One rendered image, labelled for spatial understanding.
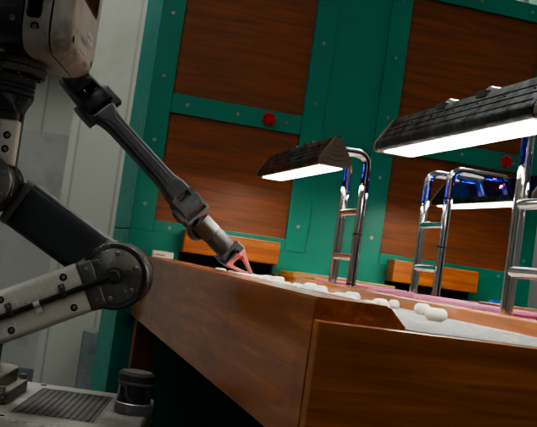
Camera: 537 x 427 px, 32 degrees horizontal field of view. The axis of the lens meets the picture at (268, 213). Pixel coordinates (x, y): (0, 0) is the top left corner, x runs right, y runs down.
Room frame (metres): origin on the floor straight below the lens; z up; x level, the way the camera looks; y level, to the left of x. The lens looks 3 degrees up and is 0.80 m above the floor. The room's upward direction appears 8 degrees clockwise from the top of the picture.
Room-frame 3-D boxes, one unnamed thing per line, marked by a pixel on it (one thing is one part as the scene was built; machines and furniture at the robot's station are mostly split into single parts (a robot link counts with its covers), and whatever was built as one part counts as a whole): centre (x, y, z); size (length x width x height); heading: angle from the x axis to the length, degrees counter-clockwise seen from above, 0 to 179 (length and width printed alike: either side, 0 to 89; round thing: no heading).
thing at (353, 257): (2.51, -0.14, 0.90); 0.20 x 0.19 x 0.45; 14
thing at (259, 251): (2.91, 0.10, 0.83); 0.30 x 0.06 x 0.07; 104
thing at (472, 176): (2.61, -0.53, 0.90); 0.20 x 0.19 x 0.45; 14
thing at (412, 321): (2.06, -0.11, 0.73); 1.81 x 0.30 x 0.02; 14
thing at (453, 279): (3.07, -0.56, 0.83); 0.30 x 0.06 x 0.07; 104
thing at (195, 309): (2.01, 0.09, 0.67); 1.81 x 0.12 x 0.19; 14
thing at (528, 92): (1.56, -0.30, 1.08); 0.62 x 0.08 x 0.07; 14
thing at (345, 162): (2.50, -0.06, 1.08); 0.62 x 0.08 x 0.07; 14
